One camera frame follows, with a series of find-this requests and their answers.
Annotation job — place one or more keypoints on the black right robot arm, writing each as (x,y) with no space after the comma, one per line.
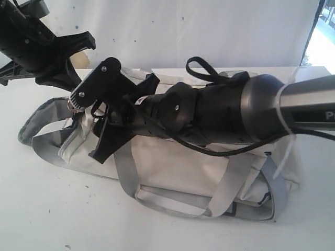
(228,116)

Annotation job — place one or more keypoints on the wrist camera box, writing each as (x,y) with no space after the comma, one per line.
(105,83)
(34,8)

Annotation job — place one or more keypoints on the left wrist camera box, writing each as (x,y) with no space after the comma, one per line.
(34,8)

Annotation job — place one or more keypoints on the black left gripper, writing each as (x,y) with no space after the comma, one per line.
(35,51)

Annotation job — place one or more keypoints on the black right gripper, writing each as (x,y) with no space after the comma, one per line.
(169,115)

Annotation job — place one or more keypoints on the dark window frame post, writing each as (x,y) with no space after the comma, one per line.
(315,20)

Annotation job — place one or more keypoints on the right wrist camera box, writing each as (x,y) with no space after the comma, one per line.
(105,83)

